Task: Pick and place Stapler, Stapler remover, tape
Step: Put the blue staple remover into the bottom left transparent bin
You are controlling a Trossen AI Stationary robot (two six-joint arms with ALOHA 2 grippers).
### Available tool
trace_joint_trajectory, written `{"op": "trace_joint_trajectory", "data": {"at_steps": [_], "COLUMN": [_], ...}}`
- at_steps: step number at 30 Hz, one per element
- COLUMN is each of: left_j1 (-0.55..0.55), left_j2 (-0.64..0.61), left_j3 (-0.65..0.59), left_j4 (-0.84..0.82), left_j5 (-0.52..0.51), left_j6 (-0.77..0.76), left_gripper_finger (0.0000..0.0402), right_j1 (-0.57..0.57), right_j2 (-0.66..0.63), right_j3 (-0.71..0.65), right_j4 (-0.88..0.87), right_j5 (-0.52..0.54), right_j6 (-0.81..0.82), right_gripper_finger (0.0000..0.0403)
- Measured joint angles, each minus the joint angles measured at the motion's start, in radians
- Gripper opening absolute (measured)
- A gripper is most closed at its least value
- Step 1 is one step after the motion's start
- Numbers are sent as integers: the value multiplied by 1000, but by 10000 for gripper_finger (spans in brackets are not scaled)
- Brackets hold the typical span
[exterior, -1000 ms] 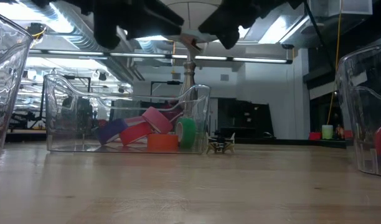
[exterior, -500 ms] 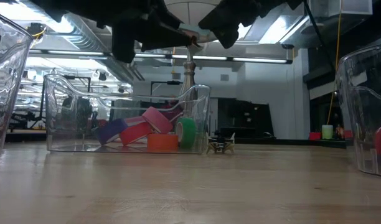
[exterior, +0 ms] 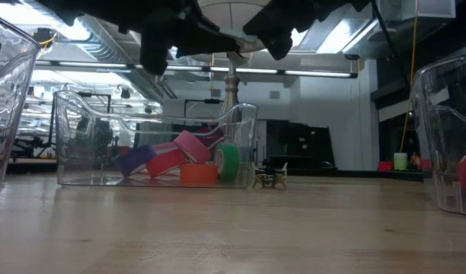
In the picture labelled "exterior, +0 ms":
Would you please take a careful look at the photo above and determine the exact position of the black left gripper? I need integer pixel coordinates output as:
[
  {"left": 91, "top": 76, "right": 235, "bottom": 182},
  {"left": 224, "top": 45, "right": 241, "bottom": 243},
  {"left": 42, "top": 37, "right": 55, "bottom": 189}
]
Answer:
[{"left": 34, "top": 0, "right": 242, "bottom": 76}]

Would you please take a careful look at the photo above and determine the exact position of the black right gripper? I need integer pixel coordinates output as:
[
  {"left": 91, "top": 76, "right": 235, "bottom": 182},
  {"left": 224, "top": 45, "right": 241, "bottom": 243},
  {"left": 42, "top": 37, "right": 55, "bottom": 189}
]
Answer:
[{"left": 242, "top": 0, "right": 371, "bottom": 61}]

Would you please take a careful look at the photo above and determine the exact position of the pink tape roll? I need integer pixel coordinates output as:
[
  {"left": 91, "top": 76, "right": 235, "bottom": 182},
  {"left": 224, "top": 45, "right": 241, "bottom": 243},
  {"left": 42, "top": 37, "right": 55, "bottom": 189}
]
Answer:
[{"left": 174, "top": 130, "right": 213, "bottom": 164}]

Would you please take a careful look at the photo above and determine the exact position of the clear plastic bin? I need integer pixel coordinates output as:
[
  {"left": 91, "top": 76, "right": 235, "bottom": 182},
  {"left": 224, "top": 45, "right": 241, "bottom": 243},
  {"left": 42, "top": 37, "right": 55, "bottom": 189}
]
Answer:
[
  {"left": 53, "top": 90, "right": 259, "bottom": 190},
  {"left": 410, "top": 53, "right": 466, "bottom": 218},
  {"left": 0, "top": 11, "right": 42, "bottom": 209}
]

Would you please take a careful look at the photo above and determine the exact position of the green tape roll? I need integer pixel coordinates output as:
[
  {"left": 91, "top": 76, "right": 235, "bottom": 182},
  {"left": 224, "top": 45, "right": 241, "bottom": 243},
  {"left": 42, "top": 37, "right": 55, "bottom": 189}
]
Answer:
[{"left": 213, "top": 143, "right": 241, "bottom": 183}]

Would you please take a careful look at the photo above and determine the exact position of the red tape roll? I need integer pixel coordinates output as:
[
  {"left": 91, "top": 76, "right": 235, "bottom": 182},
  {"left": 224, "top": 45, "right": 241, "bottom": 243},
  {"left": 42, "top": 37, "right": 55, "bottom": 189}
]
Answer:
[{"left": 145, "top": 148, "right": 188, "bottom": 179}]

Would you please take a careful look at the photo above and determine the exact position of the orange tape roll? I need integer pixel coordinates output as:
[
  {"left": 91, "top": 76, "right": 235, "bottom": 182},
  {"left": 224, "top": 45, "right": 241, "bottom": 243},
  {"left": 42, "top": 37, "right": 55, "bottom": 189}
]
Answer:
[{"left": 179, "top": 163, "right": 219, "bottom": 186}]

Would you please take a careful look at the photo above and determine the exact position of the blue tape roll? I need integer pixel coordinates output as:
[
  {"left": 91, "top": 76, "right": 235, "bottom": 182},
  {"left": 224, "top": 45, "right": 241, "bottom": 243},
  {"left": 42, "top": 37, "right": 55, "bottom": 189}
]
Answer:
[{"left": 116, "top": 145, "right": 158, "bottom": 179}]

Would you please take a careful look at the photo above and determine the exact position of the silver lamp base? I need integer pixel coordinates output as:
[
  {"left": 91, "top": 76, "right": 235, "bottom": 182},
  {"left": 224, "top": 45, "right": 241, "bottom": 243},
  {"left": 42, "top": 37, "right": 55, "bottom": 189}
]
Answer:
[{"left": 220, "top": 52, "right": 244, "bottom": 148}]

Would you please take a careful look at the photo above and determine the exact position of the long ceiling light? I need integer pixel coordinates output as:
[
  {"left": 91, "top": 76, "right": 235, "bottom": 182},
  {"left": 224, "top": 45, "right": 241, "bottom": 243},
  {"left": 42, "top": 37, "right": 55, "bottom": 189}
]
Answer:
[{"left": 34, "top": 59, "right": 359, "bottom": 79}]

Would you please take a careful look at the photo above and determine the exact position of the person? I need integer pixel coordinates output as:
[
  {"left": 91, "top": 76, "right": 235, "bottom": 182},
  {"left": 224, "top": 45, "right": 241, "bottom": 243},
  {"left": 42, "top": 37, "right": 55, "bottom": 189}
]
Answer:
[{"left": 196, "top": 116, "right": 228, "bottom": 148}]

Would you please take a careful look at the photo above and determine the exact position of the black cabinet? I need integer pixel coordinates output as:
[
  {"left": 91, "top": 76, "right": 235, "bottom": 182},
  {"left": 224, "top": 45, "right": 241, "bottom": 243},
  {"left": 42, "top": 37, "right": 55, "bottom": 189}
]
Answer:
[{"left": 265, "top": 119, "right": 336, "bottom": 171}]

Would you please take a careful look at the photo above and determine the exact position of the green cup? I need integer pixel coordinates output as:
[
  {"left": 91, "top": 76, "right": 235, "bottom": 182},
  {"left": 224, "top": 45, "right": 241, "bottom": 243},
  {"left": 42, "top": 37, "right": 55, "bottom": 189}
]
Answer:
[{"left": 393, "top": 152, "right": 408, "bottom": 171}]

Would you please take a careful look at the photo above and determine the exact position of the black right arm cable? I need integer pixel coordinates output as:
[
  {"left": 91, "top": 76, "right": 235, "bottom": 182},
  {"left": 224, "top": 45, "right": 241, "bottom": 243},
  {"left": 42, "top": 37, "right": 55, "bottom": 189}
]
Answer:
[{"left": 369, "top": 0, "right": 410, "bottom": 85}]

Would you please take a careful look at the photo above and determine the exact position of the yellow cable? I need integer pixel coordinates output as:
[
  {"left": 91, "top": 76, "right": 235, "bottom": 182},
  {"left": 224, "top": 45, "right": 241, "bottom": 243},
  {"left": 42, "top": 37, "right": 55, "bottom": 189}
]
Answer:
[{"left": 398, "top": 0, "right": 420, "bottom": 154}]

